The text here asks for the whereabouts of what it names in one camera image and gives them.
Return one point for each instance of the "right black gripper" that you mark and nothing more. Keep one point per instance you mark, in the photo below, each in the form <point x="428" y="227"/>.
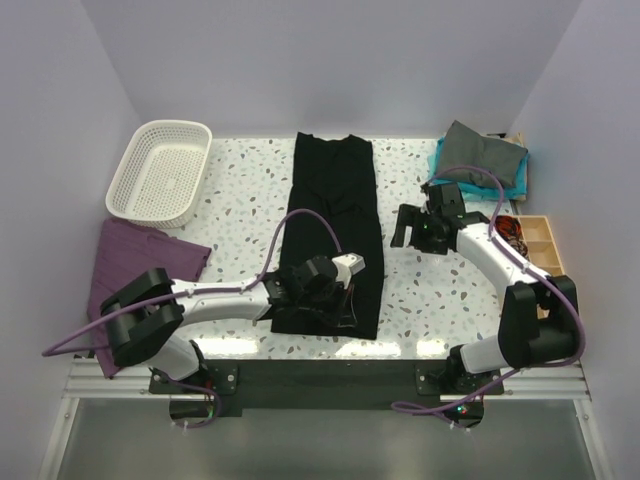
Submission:
<point x="408" y="216"/>

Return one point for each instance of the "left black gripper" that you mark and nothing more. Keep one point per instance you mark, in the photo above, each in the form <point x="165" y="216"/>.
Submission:
<point x="342" y="313"/>

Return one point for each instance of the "black t shirt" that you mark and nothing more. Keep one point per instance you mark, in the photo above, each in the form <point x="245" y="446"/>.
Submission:
<point x="336" y="179"/>

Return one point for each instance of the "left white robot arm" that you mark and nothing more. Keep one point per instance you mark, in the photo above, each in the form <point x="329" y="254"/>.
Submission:
<point x="144" y="316"/>

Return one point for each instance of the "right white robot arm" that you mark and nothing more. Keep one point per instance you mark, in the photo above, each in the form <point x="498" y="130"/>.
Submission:
<point x="539" y="320"/>

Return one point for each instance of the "teal folded t shirt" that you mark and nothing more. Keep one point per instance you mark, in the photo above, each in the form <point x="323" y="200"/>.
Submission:
<point x="516" y="193"/>

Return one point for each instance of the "grey folded t shirt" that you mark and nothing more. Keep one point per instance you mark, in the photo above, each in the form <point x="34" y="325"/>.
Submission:
<point x="465" y="155"/>

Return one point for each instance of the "red patterned cloth in tray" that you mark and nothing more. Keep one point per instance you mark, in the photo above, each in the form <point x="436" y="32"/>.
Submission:
<point x="510" y="229"/>

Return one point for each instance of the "wooden compartment tray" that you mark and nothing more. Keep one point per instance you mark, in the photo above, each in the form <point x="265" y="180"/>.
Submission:
<point x="542" y="247"/>

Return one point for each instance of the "white plastic basket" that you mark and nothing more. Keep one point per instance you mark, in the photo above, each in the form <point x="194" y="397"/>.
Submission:
<point x="159" y="179"/>

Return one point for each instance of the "purple cloth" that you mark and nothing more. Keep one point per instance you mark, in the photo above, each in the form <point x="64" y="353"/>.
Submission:
<point x="125" y="251"/>

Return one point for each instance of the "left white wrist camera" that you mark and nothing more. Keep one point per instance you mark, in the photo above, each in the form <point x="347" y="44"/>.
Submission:
<point x="348" y="265"/>

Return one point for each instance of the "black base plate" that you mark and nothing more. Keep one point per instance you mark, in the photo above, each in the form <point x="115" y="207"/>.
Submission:
<point x="227" y="388"/>

